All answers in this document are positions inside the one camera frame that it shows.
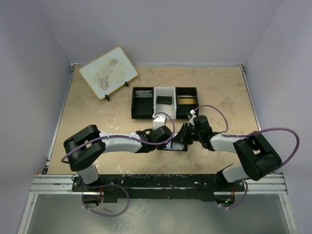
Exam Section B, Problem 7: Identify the black leather card holder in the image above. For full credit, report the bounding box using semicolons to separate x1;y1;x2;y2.
157;142;188;152

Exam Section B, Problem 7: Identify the black and white tray organizer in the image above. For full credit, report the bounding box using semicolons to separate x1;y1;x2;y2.
131;87;199;120

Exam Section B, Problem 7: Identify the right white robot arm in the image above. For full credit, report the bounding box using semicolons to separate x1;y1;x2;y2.
173;116;282;183

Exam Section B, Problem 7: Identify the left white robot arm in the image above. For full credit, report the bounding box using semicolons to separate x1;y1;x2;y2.
61;125;173;185

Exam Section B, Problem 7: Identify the black card in tray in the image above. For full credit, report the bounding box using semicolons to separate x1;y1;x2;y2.
156;96;173;105

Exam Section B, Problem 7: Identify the gold card in tray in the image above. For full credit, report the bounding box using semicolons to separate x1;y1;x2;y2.
177;96;197;105

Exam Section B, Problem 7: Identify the silver card in tray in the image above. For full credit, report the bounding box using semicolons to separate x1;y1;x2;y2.
135;90;153;98

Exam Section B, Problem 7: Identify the yellow-framed whiteboard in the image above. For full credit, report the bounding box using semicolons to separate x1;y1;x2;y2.
78;46;138;100

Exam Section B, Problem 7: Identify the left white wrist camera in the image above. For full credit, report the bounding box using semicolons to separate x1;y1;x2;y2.
152;114;167;130

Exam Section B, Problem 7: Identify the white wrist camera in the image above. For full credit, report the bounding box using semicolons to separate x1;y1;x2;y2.
188;110;197;125
152;114;167;130

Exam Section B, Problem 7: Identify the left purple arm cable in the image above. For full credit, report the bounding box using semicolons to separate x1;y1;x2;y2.
60;112;176;163

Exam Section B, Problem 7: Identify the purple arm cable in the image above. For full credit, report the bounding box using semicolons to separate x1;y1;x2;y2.
60;112;176;163
191;104;301;169

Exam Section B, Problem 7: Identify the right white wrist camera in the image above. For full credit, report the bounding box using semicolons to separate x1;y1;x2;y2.
188;110;197;125

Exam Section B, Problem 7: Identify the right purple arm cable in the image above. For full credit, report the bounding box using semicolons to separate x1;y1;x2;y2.
191;104;301;169

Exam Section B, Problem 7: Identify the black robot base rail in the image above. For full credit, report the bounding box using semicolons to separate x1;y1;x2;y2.
72;173;245;203

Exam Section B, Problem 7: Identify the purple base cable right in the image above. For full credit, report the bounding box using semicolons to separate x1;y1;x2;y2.
218;180;249;211

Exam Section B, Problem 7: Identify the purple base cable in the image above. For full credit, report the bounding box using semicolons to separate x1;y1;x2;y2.
81;184;130;217
218;180;249;211

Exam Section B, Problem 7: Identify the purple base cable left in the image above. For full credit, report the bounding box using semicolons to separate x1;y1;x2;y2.
81;184;130;217

